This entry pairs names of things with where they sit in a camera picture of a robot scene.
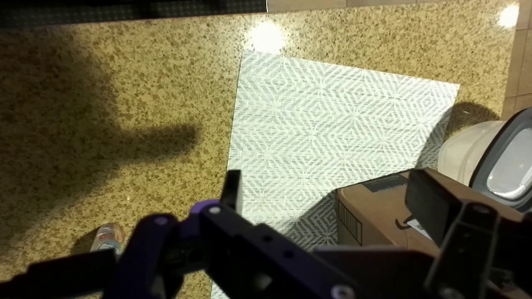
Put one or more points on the brown cardboard box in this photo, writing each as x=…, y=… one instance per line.
x=376, y=216

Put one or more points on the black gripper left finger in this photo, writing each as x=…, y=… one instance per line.
x=266, y=249

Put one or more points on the dark floor rug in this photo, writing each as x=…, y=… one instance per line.
x=127, y=8

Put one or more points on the white patterned place mat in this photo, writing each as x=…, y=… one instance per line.
x=333, y=133

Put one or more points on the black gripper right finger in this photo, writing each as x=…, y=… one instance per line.
x=466, y=243

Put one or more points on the white trash can grey lid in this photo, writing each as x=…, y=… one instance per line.
x=504, y=159

